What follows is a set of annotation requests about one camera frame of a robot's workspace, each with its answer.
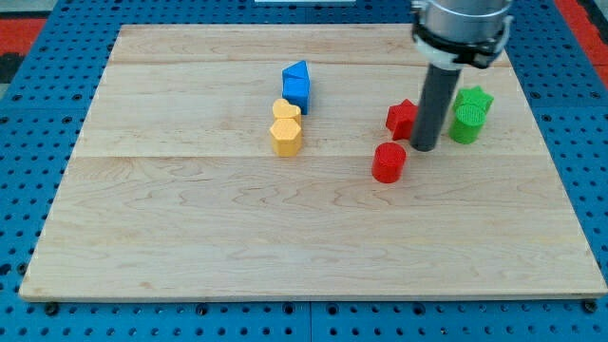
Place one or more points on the yellow heart block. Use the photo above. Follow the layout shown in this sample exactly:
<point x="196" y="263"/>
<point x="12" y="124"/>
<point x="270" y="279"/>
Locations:
<point x="282" y="109"/>

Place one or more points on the red cylinder block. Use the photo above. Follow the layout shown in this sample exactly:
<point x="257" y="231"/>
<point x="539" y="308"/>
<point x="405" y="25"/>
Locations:
<point x="388" y="162"/>

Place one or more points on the green star block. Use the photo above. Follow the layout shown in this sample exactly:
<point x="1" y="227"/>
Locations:
<point x="475" y="96"/>

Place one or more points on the wooden board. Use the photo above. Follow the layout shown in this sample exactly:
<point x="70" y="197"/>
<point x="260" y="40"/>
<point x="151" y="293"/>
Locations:
<point x="173" y="192"/>

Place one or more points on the green cylinder block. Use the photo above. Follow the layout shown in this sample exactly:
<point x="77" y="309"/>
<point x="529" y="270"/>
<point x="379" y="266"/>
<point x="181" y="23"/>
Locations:
<point x="467" y="125"/>

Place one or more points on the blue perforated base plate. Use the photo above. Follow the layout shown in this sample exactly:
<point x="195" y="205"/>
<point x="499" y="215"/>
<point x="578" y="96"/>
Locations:
<point x="45" y="105"/>

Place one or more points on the yellow hexagon block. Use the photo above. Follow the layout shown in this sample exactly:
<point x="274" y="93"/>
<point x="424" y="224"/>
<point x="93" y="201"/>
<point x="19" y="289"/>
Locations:
<point x="286" y="136"/>

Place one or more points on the blue triangle block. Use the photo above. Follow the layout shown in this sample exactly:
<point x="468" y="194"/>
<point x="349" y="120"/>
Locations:
<point x="298" y="70"/>

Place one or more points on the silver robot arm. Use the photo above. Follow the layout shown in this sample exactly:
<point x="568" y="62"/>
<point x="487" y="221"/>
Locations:
<point x="452" y="34"/>

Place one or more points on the blue cube block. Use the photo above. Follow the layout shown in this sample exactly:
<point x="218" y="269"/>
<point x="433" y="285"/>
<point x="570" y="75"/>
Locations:
<point x="297" y="92"/>

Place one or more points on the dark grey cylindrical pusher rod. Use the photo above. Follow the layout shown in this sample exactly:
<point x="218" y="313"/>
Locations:
<point x="437" y="92"/>

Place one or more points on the red star block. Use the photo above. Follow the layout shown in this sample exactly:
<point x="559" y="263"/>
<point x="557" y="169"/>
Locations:
<point x="400" y="120"/>

